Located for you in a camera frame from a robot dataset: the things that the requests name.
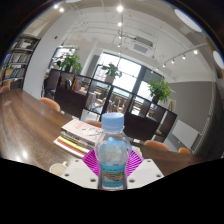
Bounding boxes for white wall panel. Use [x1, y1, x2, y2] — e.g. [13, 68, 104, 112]
[171, 119, 200, 149]

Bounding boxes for ceiling air conditioner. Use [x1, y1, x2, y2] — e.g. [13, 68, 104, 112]
[130, 35, 154, 55]

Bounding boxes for red-striped white book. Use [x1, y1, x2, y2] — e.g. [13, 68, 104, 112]
[53, 138, 88, 159]

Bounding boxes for large dark-potted green plant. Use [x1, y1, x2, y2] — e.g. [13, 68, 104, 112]
[148, 79, 176, 104]

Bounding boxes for white-covered book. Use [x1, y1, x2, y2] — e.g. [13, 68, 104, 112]
[61, 118, 104, 147]

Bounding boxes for ceiling lights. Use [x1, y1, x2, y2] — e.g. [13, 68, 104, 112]
[53, 0, 224, 69]

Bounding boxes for yellow-spined book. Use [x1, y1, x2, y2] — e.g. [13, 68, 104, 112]
[57, 134, 92, 154]

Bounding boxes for tall dark bookshelf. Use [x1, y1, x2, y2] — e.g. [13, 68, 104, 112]
[0, 33, 42, 91]

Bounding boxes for small white-potted green plant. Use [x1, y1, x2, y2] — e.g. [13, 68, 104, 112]
[100, 62, 123, 84]

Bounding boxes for dark-spined book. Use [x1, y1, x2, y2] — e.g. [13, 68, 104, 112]
[59, 131, 97, 151]

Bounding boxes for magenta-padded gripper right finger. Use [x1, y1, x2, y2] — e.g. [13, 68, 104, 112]
[125, 148, 165, 190]

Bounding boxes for low dark shelf unit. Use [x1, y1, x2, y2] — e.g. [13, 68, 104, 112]
[43, 68, 179, 144]

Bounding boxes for clear blue-capped water bottle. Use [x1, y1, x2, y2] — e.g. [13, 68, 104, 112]
[94, 112, 133, 191]

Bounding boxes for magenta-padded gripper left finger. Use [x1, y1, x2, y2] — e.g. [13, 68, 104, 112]
[61, 148, 101, 190]

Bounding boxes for bushy potted green plant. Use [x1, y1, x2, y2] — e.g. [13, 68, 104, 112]
[54, 49, 83, 74]

